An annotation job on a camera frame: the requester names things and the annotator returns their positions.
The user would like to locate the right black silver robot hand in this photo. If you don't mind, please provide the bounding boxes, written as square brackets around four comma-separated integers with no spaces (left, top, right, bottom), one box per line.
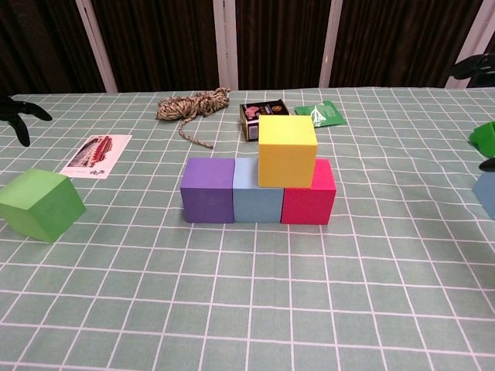
[446,53,495,174]

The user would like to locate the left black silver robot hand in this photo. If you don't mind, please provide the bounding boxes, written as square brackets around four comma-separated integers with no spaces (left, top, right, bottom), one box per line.
[0,95,53,148]

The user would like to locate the purple foam cube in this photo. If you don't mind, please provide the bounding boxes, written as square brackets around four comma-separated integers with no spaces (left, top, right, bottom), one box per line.
[180,157,236,224]

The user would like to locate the yellow foam cube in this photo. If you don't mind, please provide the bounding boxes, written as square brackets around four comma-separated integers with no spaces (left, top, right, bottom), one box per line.
[258,114,319,189]

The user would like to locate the pink foam cube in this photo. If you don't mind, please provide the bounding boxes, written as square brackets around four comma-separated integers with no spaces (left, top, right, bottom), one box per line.
[280,158,336,225]

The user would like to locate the light blue foam cube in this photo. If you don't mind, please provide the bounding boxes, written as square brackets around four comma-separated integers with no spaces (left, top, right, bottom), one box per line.
[472,169,495,221]
[232,157,285,224]

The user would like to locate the green plastic grid tray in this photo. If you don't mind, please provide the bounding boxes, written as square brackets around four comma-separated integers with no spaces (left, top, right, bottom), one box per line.
[469,121,495,158]

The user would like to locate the white postcard with red picture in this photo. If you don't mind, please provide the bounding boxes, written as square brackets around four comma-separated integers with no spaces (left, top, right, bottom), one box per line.
[60,134,133,179]

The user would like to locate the green foam cube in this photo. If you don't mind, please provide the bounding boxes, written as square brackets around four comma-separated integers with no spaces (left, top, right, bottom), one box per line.
[0,168,87,243]

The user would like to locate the green foil packet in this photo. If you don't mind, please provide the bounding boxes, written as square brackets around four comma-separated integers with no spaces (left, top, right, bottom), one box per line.
[294,100,345,128]

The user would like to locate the dark pleated curtain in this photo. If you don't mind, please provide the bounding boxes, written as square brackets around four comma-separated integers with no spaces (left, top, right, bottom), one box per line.
[0,0,495,97]

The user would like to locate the small black box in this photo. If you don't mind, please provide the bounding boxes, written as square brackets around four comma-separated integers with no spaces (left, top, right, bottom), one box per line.
[239,100,291,143]

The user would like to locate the green checkered tablecloth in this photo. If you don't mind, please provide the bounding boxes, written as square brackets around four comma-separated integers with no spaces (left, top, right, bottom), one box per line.
[0,87,495,371]

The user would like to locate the braided multicolour rope bundle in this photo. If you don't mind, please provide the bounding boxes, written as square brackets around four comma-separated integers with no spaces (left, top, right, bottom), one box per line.
[155,87,231,150]

